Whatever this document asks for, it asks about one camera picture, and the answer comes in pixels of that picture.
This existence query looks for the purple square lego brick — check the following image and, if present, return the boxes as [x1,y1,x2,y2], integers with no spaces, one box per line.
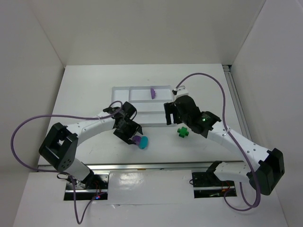
[132,135,142,146]

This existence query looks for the green cross lego stack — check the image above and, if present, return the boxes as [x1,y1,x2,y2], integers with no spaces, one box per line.
[177,127,189,138]

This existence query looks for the teal rounded lego brick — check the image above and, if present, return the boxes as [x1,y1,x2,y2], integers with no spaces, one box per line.
[138,136,149,149]

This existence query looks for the purple rounded lego brick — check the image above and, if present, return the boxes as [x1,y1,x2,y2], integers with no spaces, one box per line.
[150,88,156,99]

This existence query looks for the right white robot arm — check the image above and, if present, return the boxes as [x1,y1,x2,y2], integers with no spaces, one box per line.
[164,95,285,195]

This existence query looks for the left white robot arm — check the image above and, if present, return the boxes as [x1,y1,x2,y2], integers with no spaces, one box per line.
[39,102,143,188]

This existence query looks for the white divided sorting tray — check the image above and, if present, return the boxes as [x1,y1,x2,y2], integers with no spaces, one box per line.
[111,85,173,127]

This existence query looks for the aluminium front rail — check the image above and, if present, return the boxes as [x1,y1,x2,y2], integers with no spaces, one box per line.
[36,161,261,172]

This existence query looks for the aluminium rail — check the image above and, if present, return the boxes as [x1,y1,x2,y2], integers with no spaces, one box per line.
[222,65,251,140]
[36,161,261,172]

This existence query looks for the aluminium right side rail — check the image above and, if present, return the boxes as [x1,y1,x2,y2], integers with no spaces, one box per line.
[222,65,251,140]

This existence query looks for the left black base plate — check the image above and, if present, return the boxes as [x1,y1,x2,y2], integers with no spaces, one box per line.
[57,173,109,201]

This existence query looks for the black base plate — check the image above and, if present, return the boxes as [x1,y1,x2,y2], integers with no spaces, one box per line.
[189,172,237,199]
[57,173,109,201]

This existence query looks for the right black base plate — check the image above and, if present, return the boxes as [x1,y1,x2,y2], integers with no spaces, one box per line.
[189,172,237,199]

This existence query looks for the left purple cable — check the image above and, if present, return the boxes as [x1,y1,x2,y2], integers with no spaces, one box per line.
[11,101,124,225]

